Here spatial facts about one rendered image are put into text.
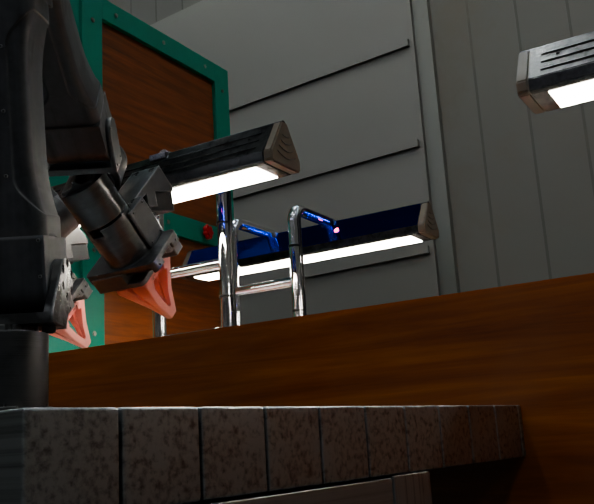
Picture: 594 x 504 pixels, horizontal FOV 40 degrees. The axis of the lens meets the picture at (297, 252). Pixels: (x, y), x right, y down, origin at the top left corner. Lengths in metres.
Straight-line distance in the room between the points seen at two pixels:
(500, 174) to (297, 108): 1.05
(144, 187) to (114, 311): 1.06
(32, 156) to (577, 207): 2.68
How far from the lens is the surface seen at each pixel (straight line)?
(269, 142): 1.19
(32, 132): 0.68
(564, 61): 1.05
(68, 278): 0.69
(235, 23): 4.30
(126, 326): 2.06
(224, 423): 0.38
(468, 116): 3.46
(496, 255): 3.28
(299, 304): 1.61
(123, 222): 0.95
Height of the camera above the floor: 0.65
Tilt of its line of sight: 13 degrees up
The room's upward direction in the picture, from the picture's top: 4 degrees counter-clockwise
